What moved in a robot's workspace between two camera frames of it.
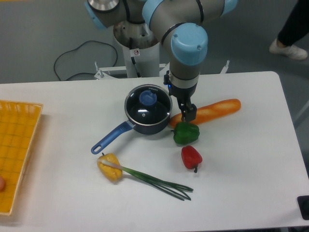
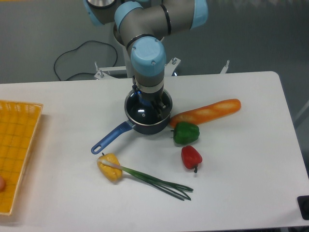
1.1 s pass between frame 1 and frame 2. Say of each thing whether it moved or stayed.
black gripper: moved
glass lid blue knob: stayed
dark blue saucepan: stayed
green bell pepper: stayed
